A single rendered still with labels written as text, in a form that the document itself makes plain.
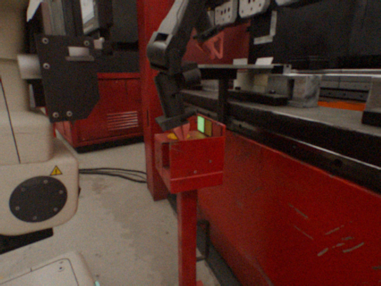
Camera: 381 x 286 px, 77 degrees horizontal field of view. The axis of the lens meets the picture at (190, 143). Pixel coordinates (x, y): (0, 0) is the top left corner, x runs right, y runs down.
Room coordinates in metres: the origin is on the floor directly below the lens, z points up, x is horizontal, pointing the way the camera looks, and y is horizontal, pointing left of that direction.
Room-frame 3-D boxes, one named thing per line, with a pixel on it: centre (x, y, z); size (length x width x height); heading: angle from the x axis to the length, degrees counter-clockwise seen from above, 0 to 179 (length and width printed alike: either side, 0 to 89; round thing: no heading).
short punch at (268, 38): (0.95, -0.27, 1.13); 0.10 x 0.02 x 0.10; 22
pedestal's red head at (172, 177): (0.70, 0.01, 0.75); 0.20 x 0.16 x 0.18; 20
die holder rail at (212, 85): (1.46, -0.06, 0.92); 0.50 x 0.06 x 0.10; 22
